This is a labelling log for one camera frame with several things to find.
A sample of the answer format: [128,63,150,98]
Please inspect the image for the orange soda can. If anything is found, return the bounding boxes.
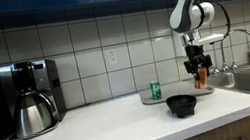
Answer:
[192,66,211,91]

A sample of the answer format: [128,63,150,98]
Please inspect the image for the white soap dispenser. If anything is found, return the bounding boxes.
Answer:
[172,32,186,59]

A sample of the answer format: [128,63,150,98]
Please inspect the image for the stainless steel carafe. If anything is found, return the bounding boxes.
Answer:
[9,87,62,140]

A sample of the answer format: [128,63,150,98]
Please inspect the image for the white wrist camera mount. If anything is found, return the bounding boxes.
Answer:
[191,31,226,48]

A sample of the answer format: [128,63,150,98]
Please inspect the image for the wooden base cabinets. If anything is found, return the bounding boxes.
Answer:
[125,107,250,140]

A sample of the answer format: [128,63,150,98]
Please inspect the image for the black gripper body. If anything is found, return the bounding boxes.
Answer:
[184,42,209,66]

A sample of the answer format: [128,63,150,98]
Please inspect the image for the green soda can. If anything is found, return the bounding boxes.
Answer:
[149,79,164,102]

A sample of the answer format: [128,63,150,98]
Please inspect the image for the black steel coffee maker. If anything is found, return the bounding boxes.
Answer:
[0,55,71,140]

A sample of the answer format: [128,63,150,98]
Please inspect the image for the white wall outlet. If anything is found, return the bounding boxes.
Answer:
[106,48,120,66]

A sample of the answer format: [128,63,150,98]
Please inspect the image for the black stone bowl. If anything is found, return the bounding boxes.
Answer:
[165,91,200,121]

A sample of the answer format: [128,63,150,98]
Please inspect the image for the chrome faucet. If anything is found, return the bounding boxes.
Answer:
[204,26,250,76]

